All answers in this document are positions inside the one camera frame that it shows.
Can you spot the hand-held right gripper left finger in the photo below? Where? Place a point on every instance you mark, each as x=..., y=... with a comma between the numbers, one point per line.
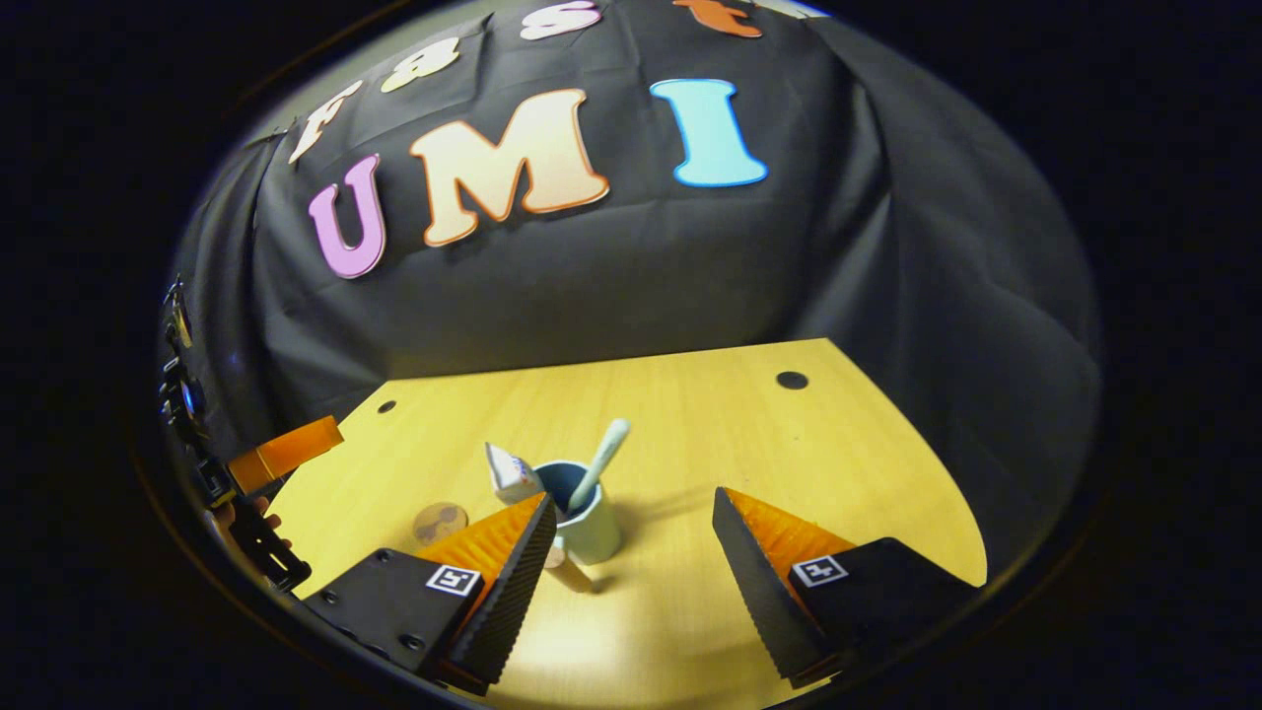
x=513, y=582

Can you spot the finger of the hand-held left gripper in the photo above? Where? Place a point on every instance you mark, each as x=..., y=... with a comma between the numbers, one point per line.
x=291, y=449

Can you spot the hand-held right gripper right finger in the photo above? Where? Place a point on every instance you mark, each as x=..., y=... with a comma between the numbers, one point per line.
x=754, y=582

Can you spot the round wooden coaster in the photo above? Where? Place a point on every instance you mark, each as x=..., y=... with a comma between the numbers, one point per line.
x=439, y=521

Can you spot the white toothpaste tube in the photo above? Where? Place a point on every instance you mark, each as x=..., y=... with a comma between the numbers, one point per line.
x=511, y=475

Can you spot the pale green toothbrush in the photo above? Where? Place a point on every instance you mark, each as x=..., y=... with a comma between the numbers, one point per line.
x=601, y=459

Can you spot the wooden desktop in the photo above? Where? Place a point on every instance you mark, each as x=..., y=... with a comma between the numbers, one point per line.
x=808, y=463

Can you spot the black backdrop cloth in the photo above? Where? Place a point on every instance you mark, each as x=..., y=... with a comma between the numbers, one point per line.
x=631, y=286

